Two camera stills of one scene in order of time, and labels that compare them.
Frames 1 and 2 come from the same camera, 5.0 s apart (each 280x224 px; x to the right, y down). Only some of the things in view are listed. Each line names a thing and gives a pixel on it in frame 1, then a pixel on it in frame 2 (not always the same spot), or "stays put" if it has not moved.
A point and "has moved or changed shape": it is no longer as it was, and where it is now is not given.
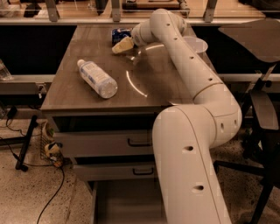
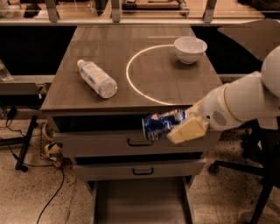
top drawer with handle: x=129 y=143 stays put
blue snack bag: x=117 y=34 has moved or changed shape
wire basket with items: x=50 y=150 stays put
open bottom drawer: x=127 y=201 stays put
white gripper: x=137 y=35 → x=212 y=110
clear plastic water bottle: x=100 y=80 stays put
